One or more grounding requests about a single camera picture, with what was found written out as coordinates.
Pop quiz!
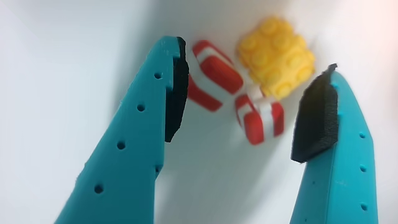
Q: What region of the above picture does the yellow studded cube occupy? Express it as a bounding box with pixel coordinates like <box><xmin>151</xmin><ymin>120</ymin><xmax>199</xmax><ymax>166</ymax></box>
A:
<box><xmin>236</xmin><ymin>16</ymin><xmax>317</xmax><ymax>101</ymax></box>

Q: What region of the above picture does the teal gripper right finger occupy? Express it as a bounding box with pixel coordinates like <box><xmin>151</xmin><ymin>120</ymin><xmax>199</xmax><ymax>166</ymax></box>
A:
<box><xmin>289</xmin><ymin>63</ymin><xmax>379</xmax><ymax>224</ymax></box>

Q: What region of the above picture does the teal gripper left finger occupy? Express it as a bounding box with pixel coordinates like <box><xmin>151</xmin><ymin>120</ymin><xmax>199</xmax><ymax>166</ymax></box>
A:
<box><xmin>54</xmin><ymin>35</ymin><xmax>190</xmax><ymax>224</ymax></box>

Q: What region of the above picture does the red white striped cube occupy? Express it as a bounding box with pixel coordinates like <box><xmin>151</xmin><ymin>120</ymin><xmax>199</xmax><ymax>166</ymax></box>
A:
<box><xmin>234</xmin><ymin>85</ymin><xmax>285</xmax><ymax>146</ymax></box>
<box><xmin>186</xmin><ymin>39</ymin><xmax>245</xmax><ymax>113</ymax></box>

